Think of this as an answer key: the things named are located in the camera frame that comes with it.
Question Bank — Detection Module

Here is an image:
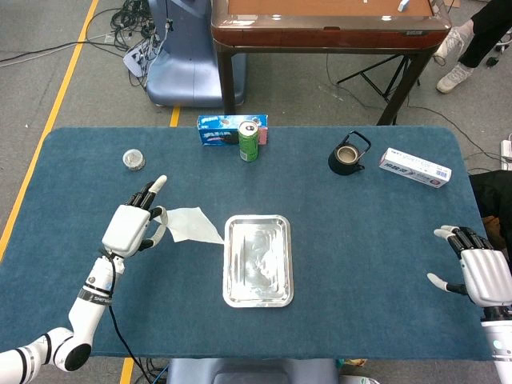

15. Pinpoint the black floor cable bundle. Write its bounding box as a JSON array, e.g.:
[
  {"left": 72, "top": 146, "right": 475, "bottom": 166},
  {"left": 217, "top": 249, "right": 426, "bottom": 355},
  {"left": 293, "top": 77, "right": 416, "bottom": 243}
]
[{"left": 110, "top": 0, "right": 169, "bottom": 87}]

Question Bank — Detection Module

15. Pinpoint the white sneaker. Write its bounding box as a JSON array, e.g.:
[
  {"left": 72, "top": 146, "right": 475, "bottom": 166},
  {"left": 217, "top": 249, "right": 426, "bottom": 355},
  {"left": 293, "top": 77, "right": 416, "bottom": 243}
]
[
  {"left": 434, "top": 19, "right": 476, "bottom": 61},
  {"left": 435, "top": 62, "right": 476, "bottom": 94}
]

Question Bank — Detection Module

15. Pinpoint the small clear plastic jar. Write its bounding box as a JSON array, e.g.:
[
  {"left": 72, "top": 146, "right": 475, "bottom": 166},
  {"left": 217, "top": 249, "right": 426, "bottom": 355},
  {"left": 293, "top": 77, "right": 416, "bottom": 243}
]
[{"left": 122, "top": 148, "right": 146, "bottom": 173}]

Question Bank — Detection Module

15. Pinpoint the white toothpaste box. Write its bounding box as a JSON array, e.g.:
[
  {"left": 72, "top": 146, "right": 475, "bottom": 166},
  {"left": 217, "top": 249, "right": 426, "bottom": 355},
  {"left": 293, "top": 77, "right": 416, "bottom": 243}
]
[{"left": 378, "top": 147, "right": 453, "bottom": 190}]

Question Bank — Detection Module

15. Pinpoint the person in black trousers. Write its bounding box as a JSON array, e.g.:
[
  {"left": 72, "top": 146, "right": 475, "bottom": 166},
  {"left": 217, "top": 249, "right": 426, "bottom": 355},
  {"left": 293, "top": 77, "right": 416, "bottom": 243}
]
[{"left": 458, "top": 0, "right": 512, "bottom": 69}]

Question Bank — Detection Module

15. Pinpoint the grey-blue robot torso base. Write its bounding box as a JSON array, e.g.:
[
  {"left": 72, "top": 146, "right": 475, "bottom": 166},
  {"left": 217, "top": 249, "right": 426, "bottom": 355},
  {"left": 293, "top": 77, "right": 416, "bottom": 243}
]
[{"left": 166, "top": 358, "right": 341, "bottom": 384}]

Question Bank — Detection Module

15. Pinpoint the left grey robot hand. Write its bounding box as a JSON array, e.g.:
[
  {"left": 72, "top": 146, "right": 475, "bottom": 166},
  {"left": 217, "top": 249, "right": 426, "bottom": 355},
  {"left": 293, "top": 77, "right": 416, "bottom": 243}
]
[{"left": 101, "top": 174, "right": 168, "bottom": 258}]

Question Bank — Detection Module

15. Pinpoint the blue felt table cover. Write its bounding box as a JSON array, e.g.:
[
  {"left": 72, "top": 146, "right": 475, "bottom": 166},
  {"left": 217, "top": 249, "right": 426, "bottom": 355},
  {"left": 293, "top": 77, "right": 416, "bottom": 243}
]
[{"left": 0, "top": 126, "right": 512, "bottom": 361}]

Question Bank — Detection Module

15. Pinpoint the black teapot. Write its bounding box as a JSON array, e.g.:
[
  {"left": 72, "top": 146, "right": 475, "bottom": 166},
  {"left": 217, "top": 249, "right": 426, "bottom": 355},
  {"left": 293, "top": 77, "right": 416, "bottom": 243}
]
[{"left": 327, "top": 130, "right": 372, "bottom": 177}]

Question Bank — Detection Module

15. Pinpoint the white paper napkin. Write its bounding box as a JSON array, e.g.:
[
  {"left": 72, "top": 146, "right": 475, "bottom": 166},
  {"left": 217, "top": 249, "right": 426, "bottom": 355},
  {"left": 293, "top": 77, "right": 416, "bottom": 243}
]
[{"left": 154, "top": 206, "right": 226, "bottom": 245}]

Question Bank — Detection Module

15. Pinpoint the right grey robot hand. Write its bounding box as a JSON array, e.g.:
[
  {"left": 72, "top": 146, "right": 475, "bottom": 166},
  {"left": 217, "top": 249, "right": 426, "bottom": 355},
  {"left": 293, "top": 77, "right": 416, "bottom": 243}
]
[{"left": 426, "top": 224, "right": 512, "bottom": 309}]

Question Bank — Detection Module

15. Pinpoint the green drink can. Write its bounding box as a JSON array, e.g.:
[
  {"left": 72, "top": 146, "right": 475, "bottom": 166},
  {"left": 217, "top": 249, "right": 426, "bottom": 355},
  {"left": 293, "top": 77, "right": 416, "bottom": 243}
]
[{"left": 238, "top": 120, "right": 260, "bottom": 163}]

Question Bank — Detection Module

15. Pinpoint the brown mahjong table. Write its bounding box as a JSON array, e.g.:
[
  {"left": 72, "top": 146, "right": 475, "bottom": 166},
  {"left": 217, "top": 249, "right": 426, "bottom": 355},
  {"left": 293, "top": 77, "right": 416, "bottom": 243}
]
[{"left": 210, "top": 0, "right": 452, "bottom": 127}]

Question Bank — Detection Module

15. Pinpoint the stainless steel tray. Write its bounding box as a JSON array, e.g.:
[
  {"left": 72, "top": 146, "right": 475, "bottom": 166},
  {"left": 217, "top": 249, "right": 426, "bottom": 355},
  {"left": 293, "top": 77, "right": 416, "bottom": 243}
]
[{"left": 222, "top": 214, "right": 295, "bottom": 309}]

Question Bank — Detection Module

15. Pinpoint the black bag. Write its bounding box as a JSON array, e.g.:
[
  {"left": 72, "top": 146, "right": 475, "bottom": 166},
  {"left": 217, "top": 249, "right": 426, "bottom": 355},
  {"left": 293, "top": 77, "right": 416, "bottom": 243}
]
[{"left": 468, "top": 170, "right": 512, "bottom": 277}]

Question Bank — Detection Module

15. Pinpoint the blue cookie box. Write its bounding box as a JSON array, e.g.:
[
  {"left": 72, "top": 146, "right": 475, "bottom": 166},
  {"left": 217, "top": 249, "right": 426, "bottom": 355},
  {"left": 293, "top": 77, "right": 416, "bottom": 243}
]
[{"left": 196, "top": 114, "right": 269, "bottom": 147}]

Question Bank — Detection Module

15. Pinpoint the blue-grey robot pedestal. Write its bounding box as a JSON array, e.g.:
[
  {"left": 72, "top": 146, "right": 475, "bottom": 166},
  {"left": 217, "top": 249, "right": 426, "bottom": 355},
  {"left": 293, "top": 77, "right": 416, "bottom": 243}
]
[{"left": 146, "top": 0, "right": 247, "bottom": 108}]

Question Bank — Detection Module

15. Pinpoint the white wall power strip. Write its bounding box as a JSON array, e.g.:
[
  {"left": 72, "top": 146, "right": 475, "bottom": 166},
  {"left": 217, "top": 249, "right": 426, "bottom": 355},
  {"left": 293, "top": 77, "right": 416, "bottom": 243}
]
[{"left": 499, "top": 134, "right": 512, "bottom": 171}]

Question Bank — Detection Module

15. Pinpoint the black tripod stand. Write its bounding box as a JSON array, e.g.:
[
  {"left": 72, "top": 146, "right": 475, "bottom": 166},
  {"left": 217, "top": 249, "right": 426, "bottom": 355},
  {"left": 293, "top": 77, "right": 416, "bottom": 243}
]
[{"left": 336, "top": 54, "right": 422, "bottom": 103}]

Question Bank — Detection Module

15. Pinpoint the white power strip with plugs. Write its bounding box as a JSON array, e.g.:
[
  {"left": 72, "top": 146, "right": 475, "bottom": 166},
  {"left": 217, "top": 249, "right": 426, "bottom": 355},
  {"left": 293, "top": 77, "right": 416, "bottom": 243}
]
[{"left": 122, "top": 39, "right": 159, "bottom": 77}]

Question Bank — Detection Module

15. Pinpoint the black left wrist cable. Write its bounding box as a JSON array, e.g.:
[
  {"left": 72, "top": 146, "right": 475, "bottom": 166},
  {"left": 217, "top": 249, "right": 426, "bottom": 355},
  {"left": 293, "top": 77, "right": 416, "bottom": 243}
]
[{"left": 99, "top": 247, "right": 157, "bottom": 384}]

